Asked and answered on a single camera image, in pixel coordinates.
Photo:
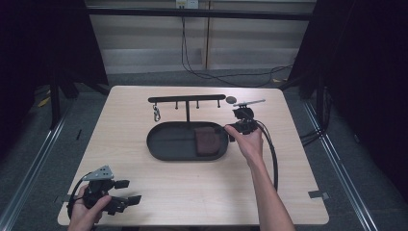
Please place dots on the black hook rack with tray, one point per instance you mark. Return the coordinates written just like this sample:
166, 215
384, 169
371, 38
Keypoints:
173, 142

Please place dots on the grey tape piece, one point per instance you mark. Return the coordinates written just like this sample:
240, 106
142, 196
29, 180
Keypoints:
318, 194

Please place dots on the dark curtain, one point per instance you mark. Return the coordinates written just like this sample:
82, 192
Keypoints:
365, 80
41, 48

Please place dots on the dark round disc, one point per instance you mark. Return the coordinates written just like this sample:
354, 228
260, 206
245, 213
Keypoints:
230, 99

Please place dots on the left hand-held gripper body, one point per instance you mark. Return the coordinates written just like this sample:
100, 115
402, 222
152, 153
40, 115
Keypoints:
97, 192

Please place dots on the metal floor rail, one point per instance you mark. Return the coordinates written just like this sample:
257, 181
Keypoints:
340, 170
29, 174

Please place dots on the black metal stand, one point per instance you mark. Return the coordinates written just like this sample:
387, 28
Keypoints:
54, 102

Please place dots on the person's left hand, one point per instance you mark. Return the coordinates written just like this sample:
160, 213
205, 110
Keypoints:
81, 218

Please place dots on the yellow tape strip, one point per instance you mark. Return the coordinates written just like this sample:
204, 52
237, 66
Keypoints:
43, 102

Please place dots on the white wall socket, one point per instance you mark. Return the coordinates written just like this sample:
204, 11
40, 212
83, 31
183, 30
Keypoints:
187, 4

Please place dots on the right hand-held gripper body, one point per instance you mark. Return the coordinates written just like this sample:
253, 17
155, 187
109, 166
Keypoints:
246, 123

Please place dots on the person's right hand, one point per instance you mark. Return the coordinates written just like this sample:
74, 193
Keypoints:
251, 146

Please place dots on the black horizontal bar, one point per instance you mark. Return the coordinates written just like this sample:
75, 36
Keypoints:
192, 13

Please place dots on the brown leather pouch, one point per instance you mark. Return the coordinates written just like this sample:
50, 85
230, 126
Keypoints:
207, 141

